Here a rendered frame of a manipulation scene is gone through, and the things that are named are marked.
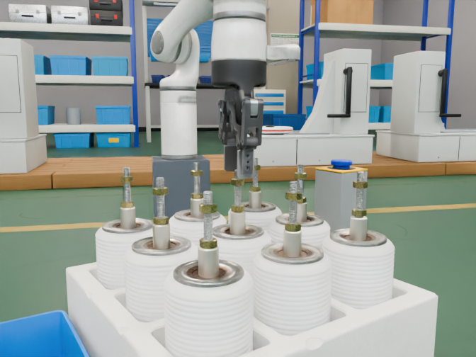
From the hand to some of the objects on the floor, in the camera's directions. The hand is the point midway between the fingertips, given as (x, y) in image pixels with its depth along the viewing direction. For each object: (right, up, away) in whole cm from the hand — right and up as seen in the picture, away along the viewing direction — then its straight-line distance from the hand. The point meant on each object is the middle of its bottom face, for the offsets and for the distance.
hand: (238, 165), depth 63 cm
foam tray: (0, -34, +5) cm, 35 cm away
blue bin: (-24, -36, -7) cm, 44 cm away
